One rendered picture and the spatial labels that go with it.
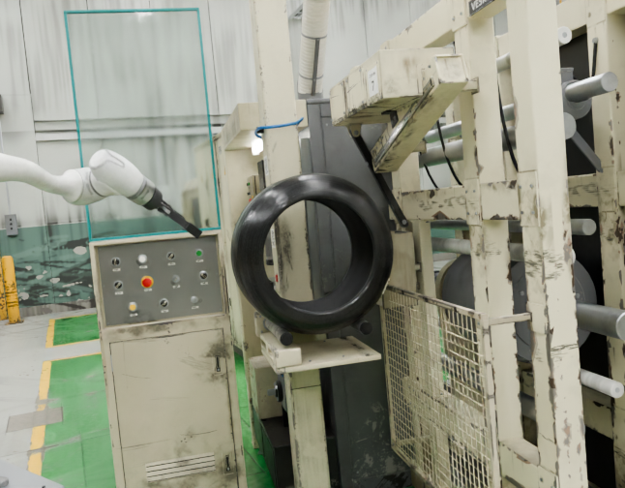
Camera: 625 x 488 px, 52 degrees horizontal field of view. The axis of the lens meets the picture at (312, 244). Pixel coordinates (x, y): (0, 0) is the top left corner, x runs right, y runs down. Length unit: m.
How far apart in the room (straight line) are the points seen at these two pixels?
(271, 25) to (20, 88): 8.92
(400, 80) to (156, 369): 1.59
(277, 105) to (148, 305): 1.02
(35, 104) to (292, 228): 9.01
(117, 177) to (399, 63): 0.92
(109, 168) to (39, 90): 9.28
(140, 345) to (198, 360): 0.25
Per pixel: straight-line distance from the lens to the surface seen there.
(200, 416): 2.91
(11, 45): 11.45
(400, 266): 2.56
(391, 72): 2.00
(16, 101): 11.19
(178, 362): 2.84
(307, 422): 2.64
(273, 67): 2.56
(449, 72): 1.96
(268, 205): 2.11
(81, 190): 2.12
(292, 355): 2.18
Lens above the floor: 1.34
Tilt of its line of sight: 3 degrees down
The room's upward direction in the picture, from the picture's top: 5 degrees counter-clockwise
